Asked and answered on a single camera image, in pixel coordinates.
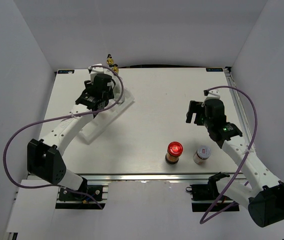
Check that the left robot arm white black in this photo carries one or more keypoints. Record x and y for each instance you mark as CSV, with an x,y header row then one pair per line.
x,y
45,156

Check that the white lid small jar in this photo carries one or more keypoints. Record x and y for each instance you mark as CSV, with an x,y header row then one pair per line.
x,y
202,154

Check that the glass bottle clear liquid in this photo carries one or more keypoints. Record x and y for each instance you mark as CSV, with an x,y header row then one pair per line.
x,y
115,68

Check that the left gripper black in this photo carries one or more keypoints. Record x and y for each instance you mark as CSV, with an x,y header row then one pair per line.
x,y
87,85

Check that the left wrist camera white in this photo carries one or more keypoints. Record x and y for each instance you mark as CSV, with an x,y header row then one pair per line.
x,y
94,70

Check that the glass bottle dark sauce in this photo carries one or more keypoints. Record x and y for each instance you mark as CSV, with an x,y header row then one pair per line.
x,y
109,60

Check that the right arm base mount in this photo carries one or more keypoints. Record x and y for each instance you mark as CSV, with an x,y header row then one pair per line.
x,y
204,194

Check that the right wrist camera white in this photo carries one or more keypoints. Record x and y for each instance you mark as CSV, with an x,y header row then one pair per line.
x,y
211,94

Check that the corner logo sticker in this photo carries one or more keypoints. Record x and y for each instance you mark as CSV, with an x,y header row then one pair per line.
x,y
214,69
65,71

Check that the right corner logo sticker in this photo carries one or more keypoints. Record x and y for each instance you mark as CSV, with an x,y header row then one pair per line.
x,y
214,69

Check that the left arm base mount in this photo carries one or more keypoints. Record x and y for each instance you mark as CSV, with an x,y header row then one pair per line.
x,y
94,199

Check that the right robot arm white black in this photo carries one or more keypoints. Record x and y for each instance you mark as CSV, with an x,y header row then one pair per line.
x,y
264,199

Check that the white compartment tray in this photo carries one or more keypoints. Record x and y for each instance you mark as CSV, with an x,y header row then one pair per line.
x,y
98,125

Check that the red lid sauce jar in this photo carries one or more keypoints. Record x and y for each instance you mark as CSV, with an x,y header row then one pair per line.
x,y
174,151

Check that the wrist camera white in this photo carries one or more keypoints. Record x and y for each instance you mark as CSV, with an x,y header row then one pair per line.
x,y
94,70
211,94

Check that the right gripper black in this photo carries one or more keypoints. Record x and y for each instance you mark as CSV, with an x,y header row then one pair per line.
x,y
194,106

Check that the left corner logo sticker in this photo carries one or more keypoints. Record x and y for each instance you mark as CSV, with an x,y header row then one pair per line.
x,y
65,71

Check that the aluminium table frame rail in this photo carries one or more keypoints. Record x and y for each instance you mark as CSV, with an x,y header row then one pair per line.
x,y
243,120

